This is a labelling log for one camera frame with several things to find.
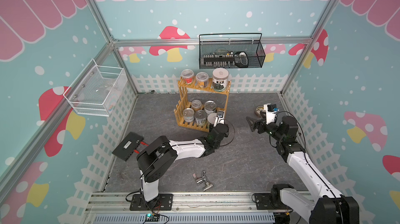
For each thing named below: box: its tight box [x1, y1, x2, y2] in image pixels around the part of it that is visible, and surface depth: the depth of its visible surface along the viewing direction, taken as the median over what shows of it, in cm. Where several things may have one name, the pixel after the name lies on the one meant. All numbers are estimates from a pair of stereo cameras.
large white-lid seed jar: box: [211, 67, 230, 93], surface depth 80 cm
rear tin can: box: [204, 100, 217, 115], surface depth 97 cm
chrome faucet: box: [192, 170, 214, 192], surface depth 81 cm
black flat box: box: [111, 131, 144, 162], surface depth 94 cm
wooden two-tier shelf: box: [173, 76, 232, 133], surface depth 99 cm
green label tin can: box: [183, 107, 195, 123], surface depth 101 cm
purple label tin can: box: [194, 109, 207, 127], surface depth 98 cm
